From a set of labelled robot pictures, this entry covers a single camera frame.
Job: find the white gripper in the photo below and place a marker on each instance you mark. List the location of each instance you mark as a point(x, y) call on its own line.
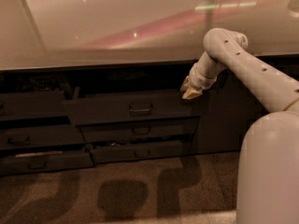
point(200, 78)

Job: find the dark drawer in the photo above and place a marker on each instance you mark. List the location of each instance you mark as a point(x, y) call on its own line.
point(31, 105)
point(141, 129)
point(141, 151)
point(43, 136)
point(129, 106)
point(45, 163)

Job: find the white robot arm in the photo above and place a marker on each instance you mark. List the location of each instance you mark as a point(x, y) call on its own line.
point(268, 177)

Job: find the glossy beige countertop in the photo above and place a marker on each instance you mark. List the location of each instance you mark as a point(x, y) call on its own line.
point(68, 33)

